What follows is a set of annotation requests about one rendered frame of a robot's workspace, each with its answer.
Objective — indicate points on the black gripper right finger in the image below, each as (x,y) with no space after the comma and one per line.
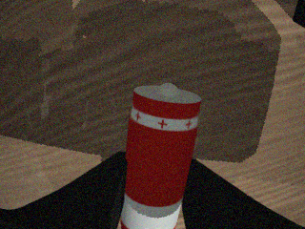
(209,202)

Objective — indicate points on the red battery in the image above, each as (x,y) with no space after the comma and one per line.
(160,142)

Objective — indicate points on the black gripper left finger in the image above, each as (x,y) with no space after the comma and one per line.
(92,201)

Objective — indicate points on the black battery holder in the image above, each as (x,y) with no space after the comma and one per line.
(299,16)

